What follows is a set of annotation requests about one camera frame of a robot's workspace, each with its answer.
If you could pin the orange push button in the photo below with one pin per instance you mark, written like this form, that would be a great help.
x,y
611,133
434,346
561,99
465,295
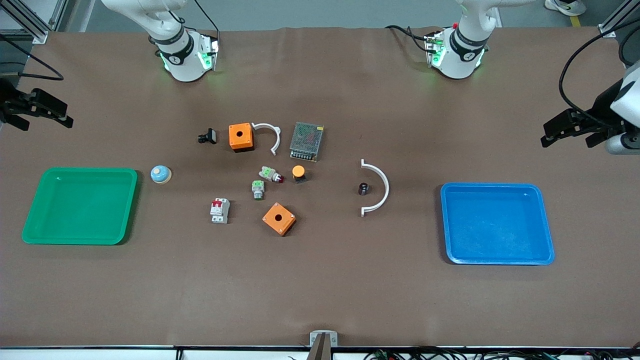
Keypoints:
x,y
298,172

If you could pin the blue white dome button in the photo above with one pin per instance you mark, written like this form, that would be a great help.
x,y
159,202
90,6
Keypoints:
x,y
161,174

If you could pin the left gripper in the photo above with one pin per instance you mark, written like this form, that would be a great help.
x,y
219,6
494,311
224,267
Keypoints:
x,y
601,111

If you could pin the small white curved clip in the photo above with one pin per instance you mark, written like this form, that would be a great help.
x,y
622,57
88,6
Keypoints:
x,y
265,125

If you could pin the orange box with small hole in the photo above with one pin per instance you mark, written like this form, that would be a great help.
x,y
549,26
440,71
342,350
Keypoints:
x,y
279,218

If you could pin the metal mesh power supply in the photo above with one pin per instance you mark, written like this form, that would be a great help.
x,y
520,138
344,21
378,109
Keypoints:
x,y
306,141

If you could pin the white sneaker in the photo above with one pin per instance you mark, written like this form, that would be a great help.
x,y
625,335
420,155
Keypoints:
x,y
565,6

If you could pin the aluminium frame post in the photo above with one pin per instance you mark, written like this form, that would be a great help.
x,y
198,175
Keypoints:
x,y
30,22
617,17

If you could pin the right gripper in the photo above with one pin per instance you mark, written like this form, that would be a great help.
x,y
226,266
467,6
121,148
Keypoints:
x,y
7,103

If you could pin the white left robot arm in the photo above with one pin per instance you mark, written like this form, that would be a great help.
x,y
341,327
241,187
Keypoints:
x,y
457,57

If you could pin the blue plastic tray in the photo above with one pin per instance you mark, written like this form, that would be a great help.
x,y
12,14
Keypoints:
x,y
495,225

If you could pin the white red circuit breaker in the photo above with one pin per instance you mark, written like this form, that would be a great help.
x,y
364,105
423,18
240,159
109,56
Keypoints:
x,y
220,210

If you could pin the black cylindrical capacitor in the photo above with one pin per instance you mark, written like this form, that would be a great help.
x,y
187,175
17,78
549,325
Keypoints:
x,y
363,189

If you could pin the green plastic tray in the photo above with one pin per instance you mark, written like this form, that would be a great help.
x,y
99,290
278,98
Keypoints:
x,y
80,210

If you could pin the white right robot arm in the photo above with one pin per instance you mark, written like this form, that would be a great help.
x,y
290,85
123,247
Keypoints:
x,y
182,60

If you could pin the green indicator light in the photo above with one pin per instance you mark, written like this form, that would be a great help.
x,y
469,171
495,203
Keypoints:
x,y
258,189

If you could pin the large white curved clip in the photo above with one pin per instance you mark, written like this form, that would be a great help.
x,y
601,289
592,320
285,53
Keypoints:
x,y
386,187

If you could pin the red tipped indicator light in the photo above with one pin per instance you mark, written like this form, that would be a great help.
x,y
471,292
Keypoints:
x,y
269,173

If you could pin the orange box with black hole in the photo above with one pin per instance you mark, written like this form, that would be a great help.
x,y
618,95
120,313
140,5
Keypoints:
x,y
241,138

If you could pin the black switch knob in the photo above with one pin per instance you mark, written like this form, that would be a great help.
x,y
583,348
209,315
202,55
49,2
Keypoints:
x,y
208,136

